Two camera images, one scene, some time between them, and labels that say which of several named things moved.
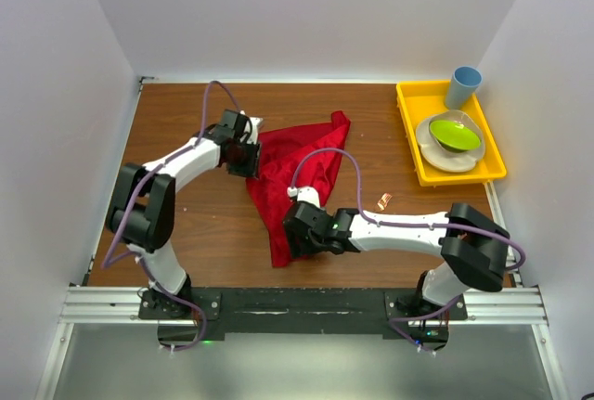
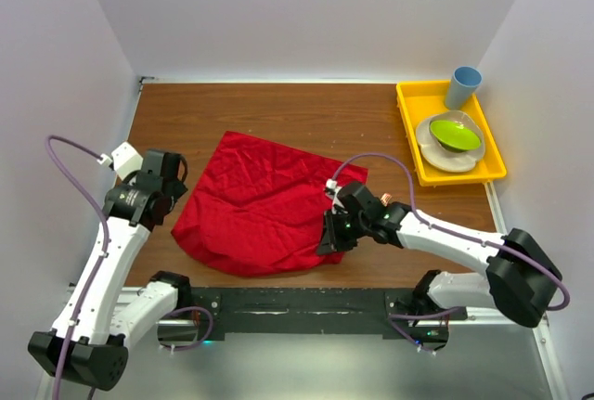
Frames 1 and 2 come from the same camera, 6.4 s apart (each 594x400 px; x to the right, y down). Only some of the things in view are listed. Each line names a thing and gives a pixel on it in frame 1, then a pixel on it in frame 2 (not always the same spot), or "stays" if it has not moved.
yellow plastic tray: x=418 y=99 stays
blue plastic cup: x=463 y=83 stays
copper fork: x=383 y=200 stays
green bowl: x=454 y=136 stays
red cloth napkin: x=301 y=157 -> x=248 y=211
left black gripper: x=251 y=168 -> x=178 y=188
